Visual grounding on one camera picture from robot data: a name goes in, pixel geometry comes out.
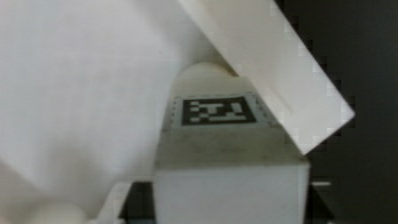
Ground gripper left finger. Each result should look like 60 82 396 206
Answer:
99 181 156 224

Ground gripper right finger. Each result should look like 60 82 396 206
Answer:
305 179 334 224

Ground white table leg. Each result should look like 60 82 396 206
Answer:
153 63 309 224

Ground white square table top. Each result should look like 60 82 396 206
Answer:
0 0 222 223

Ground white right fence rail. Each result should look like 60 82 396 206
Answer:
176 0 355 152

